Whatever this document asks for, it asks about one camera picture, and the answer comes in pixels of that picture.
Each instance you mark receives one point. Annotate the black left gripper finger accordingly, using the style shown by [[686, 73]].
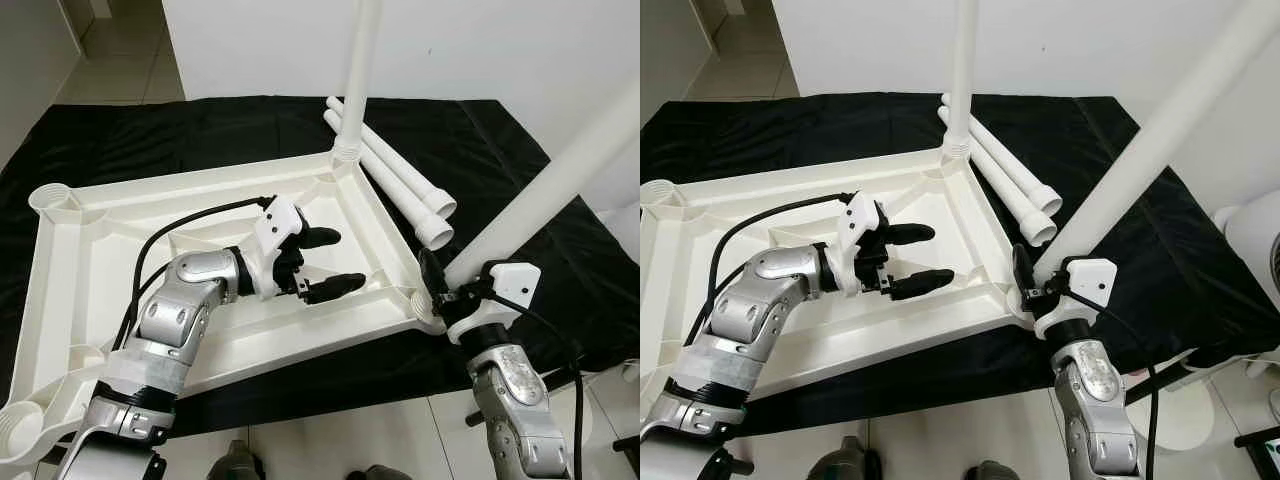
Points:
[[322, 237], [913, 234], [923, 284], [335, 288]]

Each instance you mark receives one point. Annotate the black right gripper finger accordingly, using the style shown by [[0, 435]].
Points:
[[1023, 270], [434, 275]]

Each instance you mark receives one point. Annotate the white plastic table leg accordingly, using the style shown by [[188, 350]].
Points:
[[1015, 169], [1150, 150], [1005, 190], [360, 70], [965, 70], [560, 170], [405, 171], [400, 194]]

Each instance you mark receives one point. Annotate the white plastic table top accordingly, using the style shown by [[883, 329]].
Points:
[[720, 260], [90, 260]]

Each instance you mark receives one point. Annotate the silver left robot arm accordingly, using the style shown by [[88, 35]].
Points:
[[180, 310], [780, 300]]

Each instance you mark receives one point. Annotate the black table cloth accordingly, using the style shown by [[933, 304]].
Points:
[[800, 130], [200, 130]]

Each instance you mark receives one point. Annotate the white round stand base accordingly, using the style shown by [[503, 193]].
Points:
[[1185, 420]]

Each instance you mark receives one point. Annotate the grey robot right leg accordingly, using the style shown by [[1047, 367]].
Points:
[[380, 474], [990, 472]]

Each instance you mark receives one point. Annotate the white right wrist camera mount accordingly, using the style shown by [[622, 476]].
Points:
[[510, 285], [1090, 280]]

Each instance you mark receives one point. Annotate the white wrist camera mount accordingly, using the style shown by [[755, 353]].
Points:
[[275, 225], [858, 225], [1090, 280], [510, 285]]

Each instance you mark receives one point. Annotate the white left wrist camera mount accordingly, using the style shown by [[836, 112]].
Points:
[[858, 225], [275, 225]]

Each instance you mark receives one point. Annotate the black metal frame bar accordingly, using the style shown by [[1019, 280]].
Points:
[[1160, 385], [476, 416]]

